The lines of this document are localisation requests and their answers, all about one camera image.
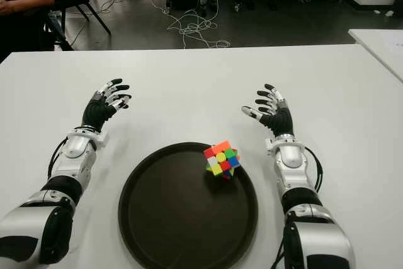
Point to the seated person in black shirt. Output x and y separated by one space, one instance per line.
19 29

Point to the small white floor object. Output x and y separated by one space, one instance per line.
389 13

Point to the white side table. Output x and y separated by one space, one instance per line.
378 48

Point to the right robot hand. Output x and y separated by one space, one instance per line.
280 121

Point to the dark brown round plate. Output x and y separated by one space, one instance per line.
185 215

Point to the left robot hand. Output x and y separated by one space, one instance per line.
96 113

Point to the multicoloured Rubik's cube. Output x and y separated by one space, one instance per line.
220 158

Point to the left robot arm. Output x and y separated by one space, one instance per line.
74 149

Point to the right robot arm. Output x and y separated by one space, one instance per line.
291 155

